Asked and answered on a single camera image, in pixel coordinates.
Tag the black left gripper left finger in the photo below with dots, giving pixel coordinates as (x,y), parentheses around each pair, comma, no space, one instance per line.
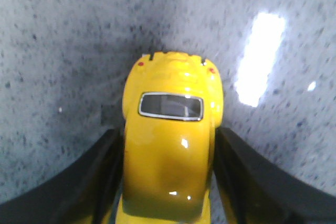
(82,193)

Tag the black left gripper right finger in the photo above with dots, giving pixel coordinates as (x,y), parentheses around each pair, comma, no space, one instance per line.
(254,190)

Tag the yellow toy beetle car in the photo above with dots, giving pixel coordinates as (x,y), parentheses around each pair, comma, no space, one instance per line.
(172,105)

